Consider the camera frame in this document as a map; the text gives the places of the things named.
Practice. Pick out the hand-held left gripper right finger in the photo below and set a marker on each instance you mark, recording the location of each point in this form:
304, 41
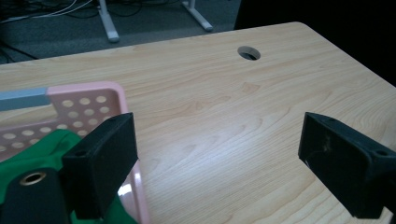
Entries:
345, 168

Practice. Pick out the green printed t-shirt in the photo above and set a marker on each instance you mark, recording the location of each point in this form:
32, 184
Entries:
40, 152

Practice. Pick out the white metal desk frame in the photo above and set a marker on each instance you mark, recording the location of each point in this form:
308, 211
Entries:
109, 21

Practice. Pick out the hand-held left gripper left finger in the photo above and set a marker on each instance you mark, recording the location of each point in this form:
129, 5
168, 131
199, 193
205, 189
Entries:
102, 165

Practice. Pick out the pink plastic basket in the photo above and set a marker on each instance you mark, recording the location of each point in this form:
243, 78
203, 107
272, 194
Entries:
90, 102

